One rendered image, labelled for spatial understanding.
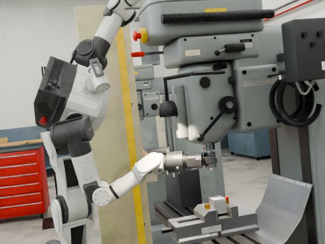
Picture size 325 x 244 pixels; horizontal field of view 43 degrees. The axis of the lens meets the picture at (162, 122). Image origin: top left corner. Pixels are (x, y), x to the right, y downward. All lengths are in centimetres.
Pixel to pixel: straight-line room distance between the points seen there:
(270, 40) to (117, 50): 187
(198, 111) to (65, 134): 53
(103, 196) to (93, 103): 39
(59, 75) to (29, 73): 884
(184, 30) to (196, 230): 77
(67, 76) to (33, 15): 908
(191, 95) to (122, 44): 185
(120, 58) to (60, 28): 747
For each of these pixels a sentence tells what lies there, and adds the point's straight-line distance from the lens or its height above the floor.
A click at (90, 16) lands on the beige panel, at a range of 341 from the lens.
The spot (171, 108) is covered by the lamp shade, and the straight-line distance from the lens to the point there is 155.
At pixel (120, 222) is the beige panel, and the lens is 347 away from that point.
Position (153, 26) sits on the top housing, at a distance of 157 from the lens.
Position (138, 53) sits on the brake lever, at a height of 170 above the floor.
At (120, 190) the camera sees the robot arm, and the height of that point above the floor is 115.
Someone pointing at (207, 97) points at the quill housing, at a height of 149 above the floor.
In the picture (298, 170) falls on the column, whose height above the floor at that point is 114.
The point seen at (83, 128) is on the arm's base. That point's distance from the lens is 163.
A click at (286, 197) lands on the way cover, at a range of 190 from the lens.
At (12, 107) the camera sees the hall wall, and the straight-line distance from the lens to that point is 1062.
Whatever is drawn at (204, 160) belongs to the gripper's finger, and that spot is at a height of 124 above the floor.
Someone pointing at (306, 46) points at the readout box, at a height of 163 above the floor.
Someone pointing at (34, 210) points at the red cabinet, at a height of 14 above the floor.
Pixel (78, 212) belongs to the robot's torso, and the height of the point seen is 100.
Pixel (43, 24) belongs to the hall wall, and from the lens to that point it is 1080.
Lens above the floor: 150
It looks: 3 degrees down
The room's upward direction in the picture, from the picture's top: 6 degrees counter-clockwise
